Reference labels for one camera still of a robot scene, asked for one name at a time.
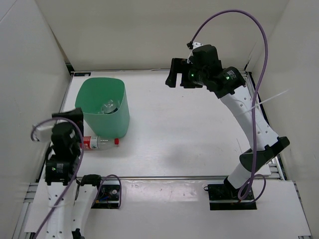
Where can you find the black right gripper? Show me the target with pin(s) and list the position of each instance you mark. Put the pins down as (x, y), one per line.
(179, 66)

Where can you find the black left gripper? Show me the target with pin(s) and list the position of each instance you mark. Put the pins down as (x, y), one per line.
(76, 114)

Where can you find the clear bottle red label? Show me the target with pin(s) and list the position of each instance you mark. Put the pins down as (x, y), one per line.
(99, 143)

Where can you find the clear Pepsi bottle black cap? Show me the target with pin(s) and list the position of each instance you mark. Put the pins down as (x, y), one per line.
(109, 107)

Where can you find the clear bottle blue cap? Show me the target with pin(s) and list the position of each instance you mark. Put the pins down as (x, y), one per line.
(115, 105)

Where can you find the clear bottle blue white label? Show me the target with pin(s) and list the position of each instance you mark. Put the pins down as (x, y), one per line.
(105, 109)

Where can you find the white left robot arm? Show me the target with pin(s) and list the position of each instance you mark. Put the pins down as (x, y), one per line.
(69, 200)

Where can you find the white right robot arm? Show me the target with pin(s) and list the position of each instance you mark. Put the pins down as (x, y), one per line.
(232, 95)

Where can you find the green plastic bin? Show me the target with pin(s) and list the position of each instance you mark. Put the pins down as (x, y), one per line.
(93, 93)

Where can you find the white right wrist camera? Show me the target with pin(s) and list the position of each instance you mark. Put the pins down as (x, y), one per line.
(191, 46)

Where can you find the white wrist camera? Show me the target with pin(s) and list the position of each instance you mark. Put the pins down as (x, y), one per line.
(41, 133)
(191, 46)

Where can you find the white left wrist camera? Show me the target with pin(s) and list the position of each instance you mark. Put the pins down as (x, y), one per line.
(41, 133)

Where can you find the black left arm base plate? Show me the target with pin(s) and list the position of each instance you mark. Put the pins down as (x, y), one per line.
(109, 196)

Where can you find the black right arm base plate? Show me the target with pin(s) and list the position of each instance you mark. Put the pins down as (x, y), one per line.
(222, 199)

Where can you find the aluminium table frame rail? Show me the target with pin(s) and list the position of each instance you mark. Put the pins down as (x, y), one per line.
(269, 143)

